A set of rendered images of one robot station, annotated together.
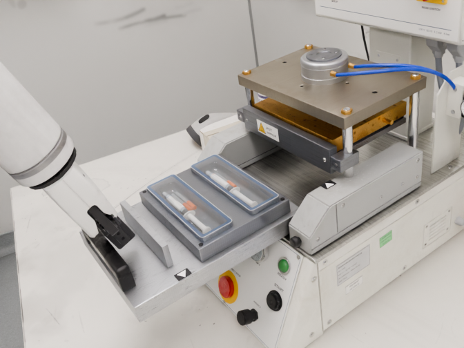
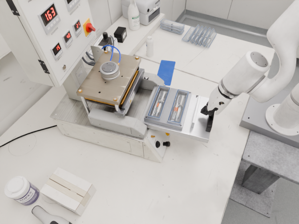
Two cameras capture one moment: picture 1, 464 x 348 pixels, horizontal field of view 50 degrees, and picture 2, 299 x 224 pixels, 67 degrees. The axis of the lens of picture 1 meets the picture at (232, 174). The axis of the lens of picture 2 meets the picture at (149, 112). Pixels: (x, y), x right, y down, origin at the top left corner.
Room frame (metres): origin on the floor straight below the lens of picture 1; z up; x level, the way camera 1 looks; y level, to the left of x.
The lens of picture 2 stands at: (1.14, 0.44, 1.76)
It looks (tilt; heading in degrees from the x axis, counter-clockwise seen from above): 53 degrees down; 228
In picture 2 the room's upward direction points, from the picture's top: 2 degrees counter-clockwise
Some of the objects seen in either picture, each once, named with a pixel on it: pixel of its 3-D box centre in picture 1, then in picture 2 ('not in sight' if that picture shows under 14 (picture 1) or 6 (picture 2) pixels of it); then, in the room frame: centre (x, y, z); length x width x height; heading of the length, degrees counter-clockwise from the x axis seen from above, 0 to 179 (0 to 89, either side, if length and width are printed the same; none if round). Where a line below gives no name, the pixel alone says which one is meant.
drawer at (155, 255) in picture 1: (188, 219); (179, 110); (0.64, 0.08, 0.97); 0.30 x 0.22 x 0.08; 119
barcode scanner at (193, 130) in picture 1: (220, 123); (48, 221); (1.32, 0.01, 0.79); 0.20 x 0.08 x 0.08; 108
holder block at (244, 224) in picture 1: (211, 201); (168, 106); (0.67, 0.04, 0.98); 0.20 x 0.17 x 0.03; 29
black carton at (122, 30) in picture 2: not in sight; (120, 34); (0.35, -0.72, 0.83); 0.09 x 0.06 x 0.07; 30
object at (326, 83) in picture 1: (347, 85); (106, 73); (0.79, -0.22, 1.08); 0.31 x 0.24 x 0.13; 29
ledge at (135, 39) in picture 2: not in sight; (121, 40); (0.34, -0.73, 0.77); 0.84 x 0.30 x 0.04; 18
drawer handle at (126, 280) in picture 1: (105, 252); (211, 114); (0.58, 0.20, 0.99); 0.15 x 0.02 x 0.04; 29
